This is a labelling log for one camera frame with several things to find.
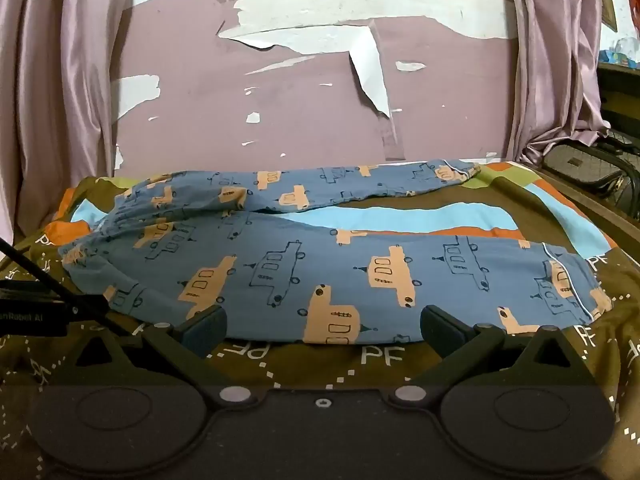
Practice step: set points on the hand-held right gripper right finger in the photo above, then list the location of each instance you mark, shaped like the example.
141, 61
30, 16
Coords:
439, 327

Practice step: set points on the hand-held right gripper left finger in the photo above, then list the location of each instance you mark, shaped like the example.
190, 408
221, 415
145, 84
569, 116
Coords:
204, 329

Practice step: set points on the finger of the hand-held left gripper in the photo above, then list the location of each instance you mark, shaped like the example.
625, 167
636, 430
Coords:
60, 296

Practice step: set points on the blue car print pants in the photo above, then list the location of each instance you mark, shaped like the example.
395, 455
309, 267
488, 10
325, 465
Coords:
320, 270

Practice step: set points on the brown printed bedsheet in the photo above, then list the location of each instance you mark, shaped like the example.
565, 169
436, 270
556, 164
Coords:
320, 366

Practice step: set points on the pink satin curtain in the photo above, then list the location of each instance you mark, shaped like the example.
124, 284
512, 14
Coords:
550, 50
60, 85

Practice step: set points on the grey quilted bag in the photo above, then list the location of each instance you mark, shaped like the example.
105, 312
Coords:
580, 160

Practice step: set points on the dark wooden desk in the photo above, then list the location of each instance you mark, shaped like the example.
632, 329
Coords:
622, 90

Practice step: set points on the wooden bed frame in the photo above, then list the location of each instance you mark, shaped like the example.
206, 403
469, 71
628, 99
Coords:
600, 217

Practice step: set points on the framed wall picture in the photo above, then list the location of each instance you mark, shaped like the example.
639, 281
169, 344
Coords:
609, 0

